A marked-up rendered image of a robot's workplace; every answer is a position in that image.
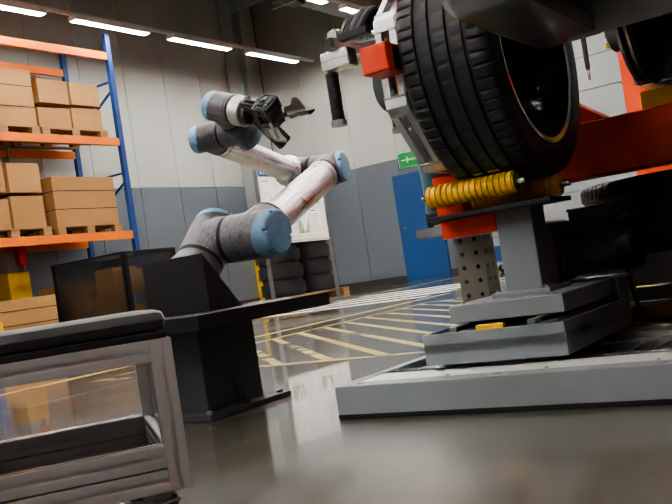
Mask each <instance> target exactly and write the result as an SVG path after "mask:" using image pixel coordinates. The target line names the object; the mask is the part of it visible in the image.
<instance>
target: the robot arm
mask: <svg viewBox="0 0 672 504"><path fill-rule="evenodd" d="M271 96H272V97H271ZM258 98H259V97H258ZM262 98H263V99H262ZM261 99H262V100H261ZM260 100H261V101H260ZM282 107H283V106H282V103H281V101H280V100H279V98H278V96H276V95H270V94H263V96H260V98H259V99H256V100H254V99H253V98H252V97H250V95H246V96H243V95H237V94H231V93H225V92H221V91H210V92H208V93H207V94H206V95H205V96H204V98H203V100H202V103H201V112H202V115H203V117H204V118H205V119H207V120H209V121H213V122H208V123H204V124H197V125H195V126H192V127H191V128H190V130H189V132H188V141H189V145H190V147H191V149H192V151H193V152H195V153H197V154H199V153H200V154H202V153H205V152H207V153H210V154H213V155H216V156H220V157H222V158H225V159H228V160H230V161H233V162H235V163H238V164H240V165H243V166H246V167H248V168H251V169H253V170H256V171H259V172H261V173H264V174H266V175H269V176H271V177H274V178H275V179H276V181H277V182H278V183H279V184H281V185H283V186H286V187H285V188H284V189H283V190H281V191H280V192H279V193H278V194H277V195H275V196H274V197H273V198H272V199H271V200H269V201H268V202H260V203H257V204H255V205H254V206H253V207H251V208H250V209H249V210H248V211H247V212H244V213H241V214H235V215H232V214H231V213H230V214H229V213H227V211H226V210H223V209H220V208H208V209H205V210H203V211H201V212H200V213H199V214H198V215H197V216H196V218H195V219H194V220H193V221H192V223H191V226H190V228H189V230H188V232H187V234H186V236H185V238H184V240H183V242H182V244H181V246H180V248H179V250H178V252H177V254H176V255H175V256H173V257H172V258H171V259H173V258H178V257H183V256H189V255H194V254H200V253H202V254H203V256H204V257H205V258H206V260H207V261H208V262H209V263H210V265H211V266H212V267H213V269H214V270H215V271H216V272H217V274H218V275H219V276H220V277H221V272H222V270H223V268H224V266H225V265H226V264H229V263H237V262H245V261H253V260H260V259H271V258H275V257H278V256H282V255H283V254H284V253H286V252H287V251H288V249H289V248H290V245H291V242H292V236H291V233H292V227H291V226H292V225H293V224H294V223H295V222H296V221H298V220H299V219H300V218H301V217H302V216H303V215H304V214H305V213H306V212H307V211H308V210H309V209H310V208H311V207H312V206H313V205H315V204H316V203H317V202H318V201H319V200H320V199H321V198H322V197H323V196H324V195H325V194H326V193H327V192H328V191H329V190H331V189H333V188H334V187H335V186H336V185H337V184H340V183H345V182H348V181H349V180H350V176H351V170H350V164H349V161H348V158H347V156H346V155H345V153H343V152H341V151H338V152H336V151H334V152H332V153H327V154H322V155H316V156H311V157H296V156H293V155H285V156H283V155H280V154H278V153H276V152H274V151H271V150H269V149H267V148H264V147H262V146H260V145H258V143H259V141H260V139H261V136H262V133H263V134H264V135H265V136H266V137H267V138H268V139H269V140H270V141H271V142H273V143H274V144H275V145H276V146H277V147H278V148H279V149H282V148H283V147H284V146H285V145H286V144H287V142H288V141H289V140H290V139H291V137H290V136H289V135H288V134H287V133H286V132H285V131H284V130H283V129H282V128H281V127H280V126H281V125H282V123H283V122H285V117H287V116H288V117H289V118H290V119H292V118H295V117H297V116H304V115H311V114H312V113H313V112H314V111H315V108H313V107H306V106H304V104H303V103H302V102H301V101H300V100H299V98H297V97H293V98H292V99H291V104H290V105H287V106H285V107H284V108H282Z"/></svg>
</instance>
